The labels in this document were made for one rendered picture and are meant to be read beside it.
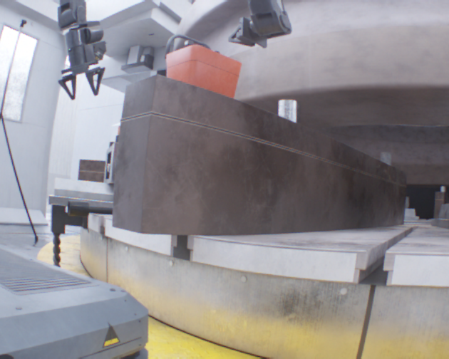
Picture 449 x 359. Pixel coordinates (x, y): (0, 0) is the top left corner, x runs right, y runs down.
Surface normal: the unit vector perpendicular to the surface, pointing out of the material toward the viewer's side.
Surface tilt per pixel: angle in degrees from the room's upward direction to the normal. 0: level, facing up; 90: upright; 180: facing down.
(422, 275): 90
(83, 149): 90
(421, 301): 90
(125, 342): 90
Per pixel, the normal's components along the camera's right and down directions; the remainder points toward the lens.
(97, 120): -0.41, -0.10
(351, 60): -0.62, -0.11
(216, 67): 0.68, 0.14
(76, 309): 0.69, -0.68
